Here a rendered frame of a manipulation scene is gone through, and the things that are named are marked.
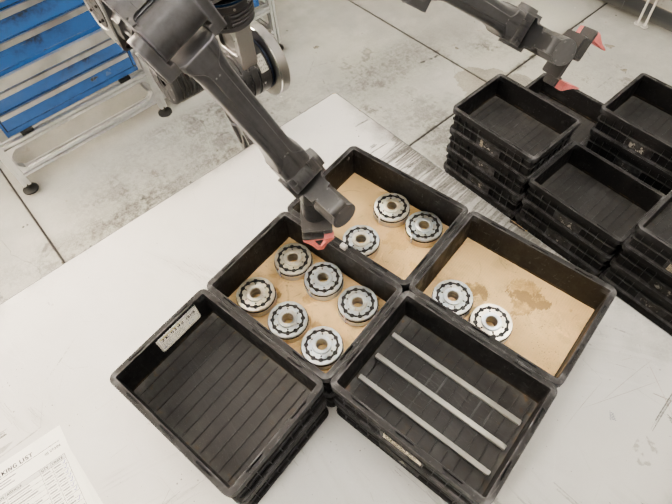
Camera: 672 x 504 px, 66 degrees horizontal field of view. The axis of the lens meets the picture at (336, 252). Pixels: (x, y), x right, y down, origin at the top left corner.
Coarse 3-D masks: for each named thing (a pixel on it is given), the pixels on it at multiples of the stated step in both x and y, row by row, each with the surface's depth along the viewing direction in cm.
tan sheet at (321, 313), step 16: (288, 240) 147; (272, 256) 144; (256, 272) 142; (272, 272) 141; (288, 288) 138; (304, 288) 138; (304, 304) 136; (320, 304) 135; (336, 304) 135; (288, 320) 133; (320, 320) 133; (336, 320) 132; (352, 336) 130
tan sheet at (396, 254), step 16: (352, 176) 158; (352, 192) 155; (368, 192) 155; (384, 192) 154; (368, 208) 151; (416, 208) 150; (352, 224) 149; (368, 224) 148; (384, 240) 145; (400, 240) 145; (384, 256) 142; (400, 256) 142; (416, 256) 142; (400, 272) 139
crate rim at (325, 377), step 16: (272, 224) 138; (256, 240) 135; (240, 256) 133; (352, 256) 131; (224, 272) 130; (208, 288) 128; (400, 288) 125; (384, 304) 123; (256, 320) 123; (272, 336) 120; (288, 352) 118; (352, 352) 117; (336, 368) 115
